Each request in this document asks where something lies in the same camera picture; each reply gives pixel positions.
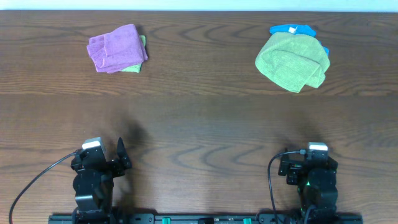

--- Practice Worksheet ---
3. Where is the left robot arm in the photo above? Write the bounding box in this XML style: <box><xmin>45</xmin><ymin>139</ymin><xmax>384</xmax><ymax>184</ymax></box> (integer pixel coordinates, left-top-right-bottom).
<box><xmin>71</xmin><ymin>137</ymin><xmax>132</xmax><ymax>222</ymax></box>

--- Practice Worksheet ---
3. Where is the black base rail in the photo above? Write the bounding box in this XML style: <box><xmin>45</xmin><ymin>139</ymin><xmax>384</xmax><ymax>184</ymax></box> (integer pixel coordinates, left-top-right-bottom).
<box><xmin>48</xmin><ymin>213</ymin><xmax>363</xmax><ymax>224</ymax></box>

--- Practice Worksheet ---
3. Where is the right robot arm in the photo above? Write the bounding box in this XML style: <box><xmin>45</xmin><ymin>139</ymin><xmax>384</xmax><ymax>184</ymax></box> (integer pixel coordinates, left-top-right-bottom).
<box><xmin>278</xmin><ymin>149</ymin><xmax>338</xmax><ymax>221</ymax></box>

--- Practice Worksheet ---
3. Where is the large green microfiber cloth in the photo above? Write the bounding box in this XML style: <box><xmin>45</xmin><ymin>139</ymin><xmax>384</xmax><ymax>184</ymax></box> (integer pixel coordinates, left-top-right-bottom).
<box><xmin>255</xmin><ymin>32</ymin><xmax>330</xmax><ymax>93</ymax></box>

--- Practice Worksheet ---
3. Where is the blue crumpled cloth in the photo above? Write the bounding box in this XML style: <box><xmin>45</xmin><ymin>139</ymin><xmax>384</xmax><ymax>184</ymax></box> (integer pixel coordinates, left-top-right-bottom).
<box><xmin>269</xmin><ymin>24</ymin><xmax>317</xmax><ymax>37</ymax></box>

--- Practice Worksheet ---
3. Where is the black cable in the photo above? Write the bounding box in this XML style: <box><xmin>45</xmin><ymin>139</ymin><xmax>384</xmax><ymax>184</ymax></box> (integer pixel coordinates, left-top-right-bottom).
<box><xmin>8</xmin><ymin>151</ymin><xmax>82</xmax><ymax>224</ymax></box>
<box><xmin>267</xmin><ymin>150</ymin><xmax>307</xmax><ymax>222</ymax></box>

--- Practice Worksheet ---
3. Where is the green folded cloth under purple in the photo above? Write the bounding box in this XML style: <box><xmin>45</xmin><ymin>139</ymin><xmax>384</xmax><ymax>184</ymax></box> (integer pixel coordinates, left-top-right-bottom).
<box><xmin>122</xmin><ymin>35</ymin><xmax>147</xmax><ymax>73</ymax></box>

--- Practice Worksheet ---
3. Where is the right black cable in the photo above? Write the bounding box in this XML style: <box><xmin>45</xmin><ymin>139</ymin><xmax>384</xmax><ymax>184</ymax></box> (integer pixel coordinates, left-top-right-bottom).
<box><xmin>267</xmin><ymin>150</ymin><xmax>307</xmax><ymax>222</ymax></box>

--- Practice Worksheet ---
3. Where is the left black cable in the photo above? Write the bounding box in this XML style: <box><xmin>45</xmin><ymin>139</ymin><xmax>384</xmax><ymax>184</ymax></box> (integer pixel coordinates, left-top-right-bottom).
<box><xmin>8</xmin><ymin>151</ymin><xmax>82</xmax><ymax>224</ymax></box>

